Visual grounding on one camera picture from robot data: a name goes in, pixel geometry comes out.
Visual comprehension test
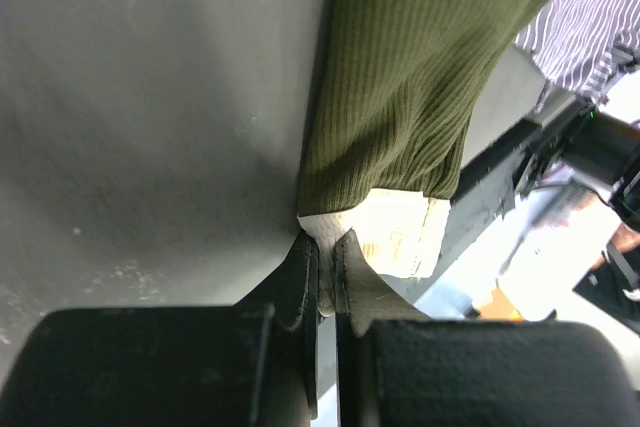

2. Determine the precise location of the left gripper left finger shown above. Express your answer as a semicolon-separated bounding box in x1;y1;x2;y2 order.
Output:
1;234;319;426

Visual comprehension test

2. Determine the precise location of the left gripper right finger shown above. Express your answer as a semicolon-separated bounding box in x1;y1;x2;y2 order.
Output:
333;232;639;426

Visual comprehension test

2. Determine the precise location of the olive green underwear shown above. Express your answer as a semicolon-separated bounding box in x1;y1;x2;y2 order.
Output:
298;0;549;317

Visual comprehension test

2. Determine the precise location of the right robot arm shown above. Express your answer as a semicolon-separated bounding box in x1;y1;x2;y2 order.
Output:
515;102;639;231

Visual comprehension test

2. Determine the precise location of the grey striped underwear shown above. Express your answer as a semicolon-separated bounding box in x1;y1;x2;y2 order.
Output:
514;0;639;104

